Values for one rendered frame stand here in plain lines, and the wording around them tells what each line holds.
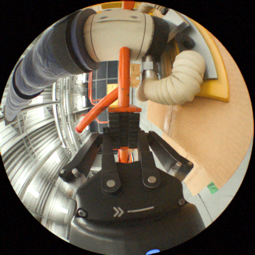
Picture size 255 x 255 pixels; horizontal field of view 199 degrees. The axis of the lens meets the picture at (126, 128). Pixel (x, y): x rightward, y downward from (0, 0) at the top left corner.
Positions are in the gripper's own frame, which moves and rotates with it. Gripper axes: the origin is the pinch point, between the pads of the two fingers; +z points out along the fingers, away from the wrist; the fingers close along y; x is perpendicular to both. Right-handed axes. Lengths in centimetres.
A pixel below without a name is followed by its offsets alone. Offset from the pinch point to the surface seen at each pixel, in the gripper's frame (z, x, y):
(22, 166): -9, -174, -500
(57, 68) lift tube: -3.6, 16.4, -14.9
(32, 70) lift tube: -7.3, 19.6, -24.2
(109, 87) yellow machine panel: 720, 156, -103
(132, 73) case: 147, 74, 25
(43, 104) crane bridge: 91, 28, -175
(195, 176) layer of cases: -2, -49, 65
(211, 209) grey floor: -71, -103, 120
